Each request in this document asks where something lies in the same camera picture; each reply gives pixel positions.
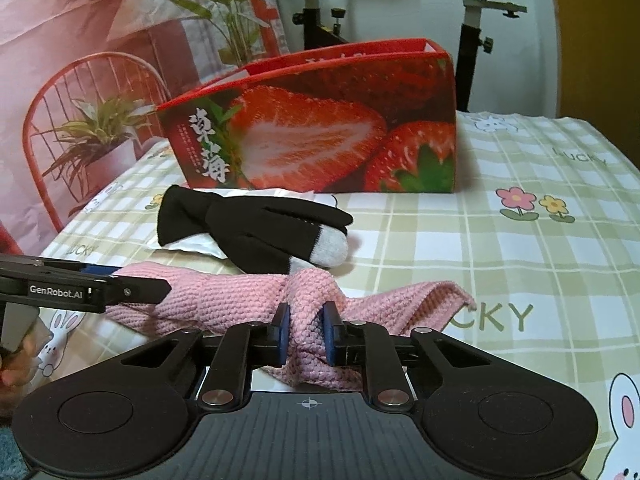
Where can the person's left hand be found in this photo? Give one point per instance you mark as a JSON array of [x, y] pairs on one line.
[[20, 375]]

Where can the brown wooden door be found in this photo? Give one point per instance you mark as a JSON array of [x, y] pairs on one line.
[[600, 35]]

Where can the green checked bed sheet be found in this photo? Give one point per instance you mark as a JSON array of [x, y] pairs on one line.
[[500, 240]]

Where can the red strawberry print box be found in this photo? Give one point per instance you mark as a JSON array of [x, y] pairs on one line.
[[310, 130]]

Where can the pink printed wall backdrop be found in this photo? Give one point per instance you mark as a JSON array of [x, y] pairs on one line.
[[75, 35]]

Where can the black exercise bike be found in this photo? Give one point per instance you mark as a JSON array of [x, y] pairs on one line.
[[320, 20]]

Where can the pink knitted scarf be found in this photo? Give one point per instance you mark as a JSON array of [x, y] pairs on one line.
[[210, 300]]

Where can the black glove with grey fingertips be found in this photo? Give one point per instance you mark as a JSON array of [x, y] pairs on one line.
[[240, 230]]

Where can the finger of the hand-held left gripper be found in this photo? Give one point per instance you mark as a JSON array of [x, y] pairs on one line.
[[135, 291], [75, 269]]

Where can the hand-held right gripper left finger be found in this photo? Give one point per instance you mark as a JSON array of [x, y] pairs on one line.
[[283, 332]]

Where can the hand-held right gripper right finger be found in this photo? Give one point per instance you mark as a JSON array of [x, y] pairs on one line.
[[329, 332]]

